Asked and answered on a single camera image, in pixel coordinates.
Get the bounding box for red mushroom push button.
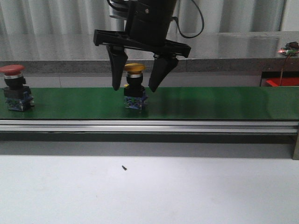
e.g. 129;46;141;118
0;64;34;112

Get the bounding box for aluminium conveyor frame rail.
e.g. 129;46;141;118
0;119;299;160

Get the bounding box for red plastic tray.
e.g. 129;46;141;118
266;77;299;87

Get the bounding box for yellow mushroom push button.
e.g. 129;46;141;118
124;63;148;110

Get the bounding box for red and black wire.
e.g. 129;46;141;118
278;55;292;87

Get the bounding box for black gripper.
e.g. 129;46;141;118
93;0;191;92

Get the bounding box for circuit board with red LED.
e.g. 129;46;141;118
278;42;299;56

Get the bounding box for grey stone counter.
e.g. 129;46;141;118
0;31;299;74

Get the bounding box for grey curtain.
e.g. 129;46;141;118
0;0;285;35

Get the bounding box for green conveyor belt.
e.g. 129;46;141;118
0;87;299;120

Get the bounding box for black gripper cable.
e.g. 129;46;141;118
171;0;205;39

